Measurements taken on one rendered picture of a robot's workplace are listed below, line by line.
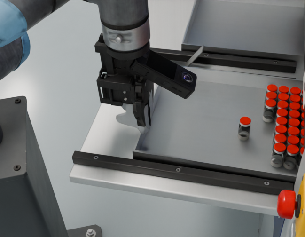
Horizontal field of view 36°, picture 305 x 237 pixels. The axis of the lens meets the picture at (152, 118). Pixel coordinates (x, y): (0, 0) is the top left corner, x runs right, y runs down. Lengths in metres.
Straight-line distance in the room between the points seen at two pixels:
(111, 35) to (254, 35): 0.54
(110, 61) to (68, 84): 1.69
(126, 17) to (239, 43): 0.51
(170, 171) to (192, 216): 1.03
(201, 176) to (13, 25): 0.41
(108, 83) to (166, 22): 0.48
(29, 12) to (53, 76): 1.87
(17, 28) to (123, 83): 0.21
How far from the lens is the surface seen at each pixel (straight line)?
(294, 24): 1.24
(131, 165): 0.85
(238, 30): 1.20
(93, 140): 0.92
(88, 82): 2.44
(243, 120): 0.89
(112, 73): 0.78
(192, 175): 0.83
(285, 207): 0.67
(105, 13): 0.70
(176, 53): 1.08
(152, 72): 0.76
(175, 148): 0.89
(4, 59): 1.04
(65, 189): 1.99
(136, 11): 0.69
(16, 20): 0.65
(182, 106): 0.97
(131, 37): 0.71
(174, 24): 1.22
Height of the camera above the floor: 1.55
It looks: 45 degrees down
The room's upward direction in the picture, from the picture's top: 4 degrees counter-clockwise
